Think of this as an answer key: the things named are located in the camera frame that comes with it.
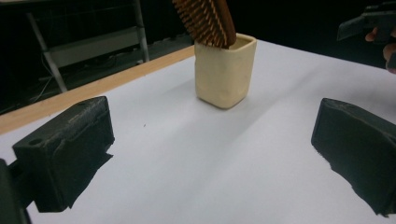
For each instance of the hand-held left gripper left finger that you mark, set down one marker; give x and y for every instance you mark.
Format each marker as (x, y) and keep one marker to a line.
(62, 155)

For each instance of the brown wooden hairbrush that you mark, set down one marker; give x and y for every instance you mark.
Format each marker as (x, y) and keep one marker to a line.
(207, 21)

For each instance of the cream square cup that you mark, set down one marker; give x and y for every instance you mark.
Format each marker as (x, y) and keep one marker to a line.
(224, 74)

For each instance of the white metal stand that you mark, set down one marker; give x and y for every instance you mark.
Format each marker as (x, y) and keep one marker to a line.
(93, 46)

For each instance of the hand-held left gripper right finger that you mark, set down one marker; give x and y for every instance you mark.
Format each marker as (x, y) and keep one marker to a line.
(355, 146)

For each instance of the wooden table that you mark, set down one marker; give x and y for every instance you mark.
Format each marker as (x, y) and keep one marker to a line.
(77, 93)

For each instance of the white table board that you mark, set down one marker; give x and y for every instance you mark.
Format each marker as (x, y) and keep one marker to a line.
(202, 161)

